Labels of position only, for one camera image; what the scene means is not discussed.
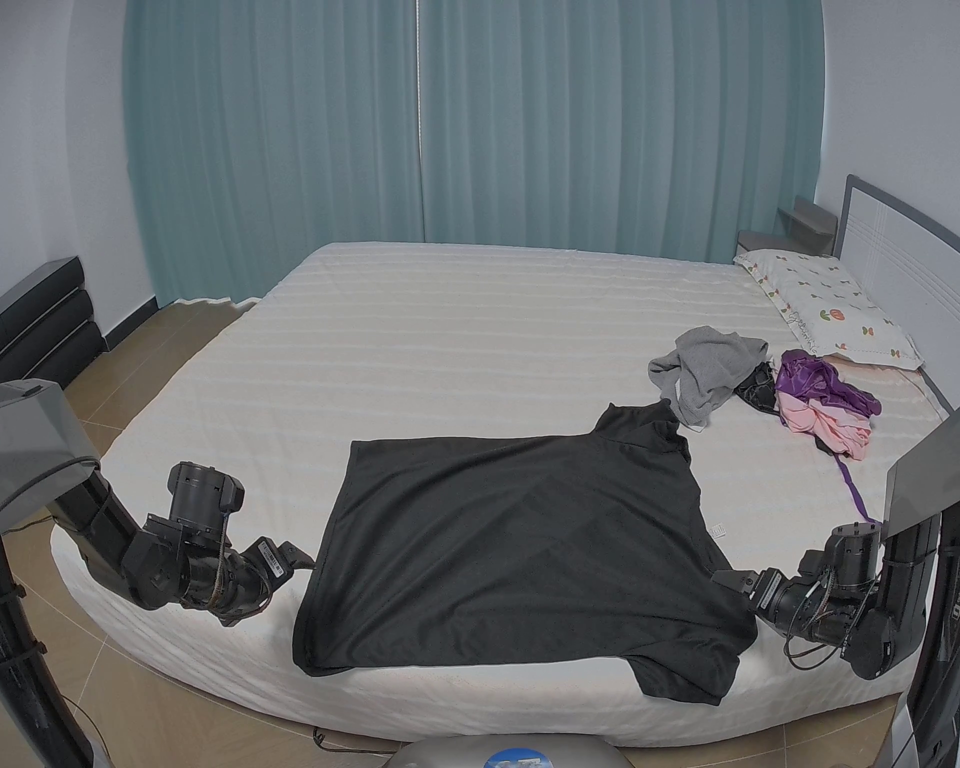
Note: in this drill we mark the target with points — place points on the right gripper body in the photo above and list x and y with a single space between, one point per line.
799 607

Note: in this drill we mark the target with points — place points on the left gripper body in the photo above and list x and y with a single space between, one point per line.
232 589

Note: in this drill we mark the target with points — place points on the black T-shirt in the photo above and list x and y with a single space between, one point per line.
525 547

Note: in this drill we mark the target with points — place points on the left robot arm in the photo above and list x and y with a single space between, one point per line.
97 517

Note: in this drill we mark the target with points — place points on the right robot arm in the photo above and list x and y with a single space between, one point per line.
911 570

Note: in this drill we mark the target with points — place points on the bed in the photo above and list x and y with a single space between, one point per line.
450 337

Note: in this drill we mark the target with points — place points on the pink garment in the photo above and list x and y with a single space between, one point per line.
817 424

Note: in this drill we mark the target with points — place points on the black lace garment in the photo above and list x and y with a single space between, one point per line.
757 388

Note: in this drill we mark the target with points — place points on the purple garment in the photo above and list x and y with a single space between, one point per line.
817 382

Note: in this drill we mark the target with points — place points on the grey garment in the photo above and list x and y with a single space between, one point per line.
712 367

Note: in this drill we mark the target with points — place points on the white printed pillow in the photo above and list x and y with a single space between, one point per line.
832 311

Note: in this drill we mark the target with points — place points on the black chest of drawers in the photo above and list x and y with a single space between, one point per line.
45 322

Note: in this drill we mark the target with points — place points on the grey bedside table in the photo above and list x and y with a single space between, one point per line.
795 225

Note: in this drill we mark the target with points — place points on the blue-green curtain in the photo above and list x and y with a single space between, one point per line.
615 120
277 135

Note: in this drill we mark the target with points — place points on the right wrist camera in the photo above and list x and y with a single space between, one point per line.
811 564

